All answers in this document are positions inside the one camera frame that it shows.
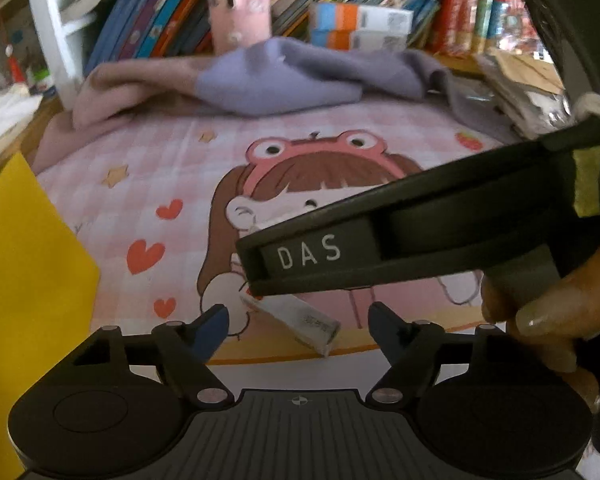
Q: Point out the white shelf post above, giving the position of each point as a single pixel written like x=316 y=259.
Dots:
x=55 y=25

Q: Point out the small white box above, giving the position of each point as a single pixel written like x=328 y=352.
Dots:
x=305 y=321

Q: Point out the row of colourful books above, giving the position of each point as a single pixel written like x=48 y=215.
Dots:
x=165 y=10

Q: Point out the person's right hand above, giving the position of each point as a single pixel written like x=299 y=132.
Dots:
x=555 y=320

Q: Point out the pink printed blanket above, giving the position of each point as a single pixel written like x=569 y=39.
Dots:
x=180 y=170

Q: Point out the clear plastic packets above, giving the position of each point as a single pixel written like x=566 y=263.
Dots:
x=525 y=95

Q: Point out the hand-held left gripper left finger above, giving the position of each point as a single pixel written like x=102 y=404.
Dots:
x=212 y=330

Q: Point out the red packets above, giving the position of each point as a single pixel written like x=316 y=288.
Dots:
x=480 y=20

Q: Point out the plain pink cloth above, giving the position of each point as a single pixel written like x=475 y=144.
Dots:
x=130 y=85

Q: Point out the purple cloth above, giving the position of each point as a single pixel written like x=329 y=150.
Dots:
x=290 y=75

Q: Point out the small white bottle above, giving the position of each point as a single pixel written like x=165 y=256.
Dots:
x=42 y=82

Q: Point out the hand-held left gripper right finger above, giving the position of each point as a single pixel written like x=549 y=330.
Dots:
x=386 y=331

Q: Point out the yellow paper sheet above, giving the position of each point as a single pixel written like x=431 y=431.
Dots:
x=25 y=285

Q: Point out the orange and white box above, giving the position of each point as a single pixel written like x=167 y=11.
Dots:
x=355 y=41
x=360 y=17

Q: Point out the white tissue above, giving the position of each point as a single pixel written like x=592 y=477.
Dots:
x=7 y=112

